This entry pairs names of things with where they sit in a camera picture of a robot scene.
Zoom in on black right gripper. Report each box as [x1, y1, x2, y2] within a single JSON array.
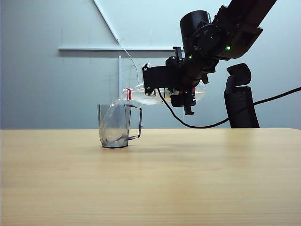
[[165, 46, 216, 116]]

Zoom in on clear red-label mineral water bottle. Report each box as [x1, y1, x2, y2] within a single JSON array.
[[122, 84, 207, 105]]

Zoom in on transparent grey plastic mug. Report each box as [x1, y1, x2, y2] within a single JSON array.
[[97, 104, 143, 149]]

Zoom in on black office chair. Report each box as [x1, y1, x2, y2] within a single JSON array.
[[223, 63, 261, 129]]

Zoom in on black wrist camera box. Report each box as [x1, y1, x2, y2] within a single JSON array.
[[141, 63, 182, 97]]

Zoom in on thin white wire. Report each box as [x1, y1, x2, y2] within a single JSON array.
[[119, 40, 144, 129]]

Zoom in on short vertical white cable duct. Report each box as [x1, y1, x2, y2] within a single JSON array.
[[117, 55, 123, 99]]

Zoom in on long horizontal white cable duct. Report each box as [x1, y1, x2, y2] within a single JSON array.
[[58, 46, 176, 53]]

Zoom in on diagonal white cable duct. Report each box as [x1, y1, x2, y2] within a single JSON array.
[[92, 0, 121, 43]]

